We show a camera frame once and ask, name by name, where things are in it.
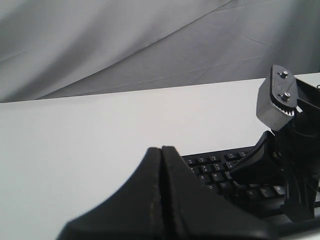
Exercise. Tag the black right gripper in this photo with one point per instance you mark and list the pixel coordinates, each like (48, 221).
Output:
(290, 156)

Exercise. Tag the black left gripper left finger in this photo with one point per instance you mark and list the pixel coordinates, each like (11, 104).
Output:
(133, 212)

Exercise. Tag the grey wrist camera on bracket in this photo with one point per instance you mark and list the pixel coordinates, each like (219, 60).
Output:
(279, 96)

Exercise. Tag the black acer keyboard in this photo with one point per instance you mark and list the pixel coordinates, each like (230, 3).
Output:
(261, 200)

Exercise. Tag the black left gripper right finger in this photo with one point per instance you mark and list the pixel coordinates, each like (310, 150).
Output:
(191, 211)

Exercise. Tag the grey fabric backdrop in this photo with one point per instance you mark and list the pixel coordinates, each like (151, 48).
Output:
(65, 48)

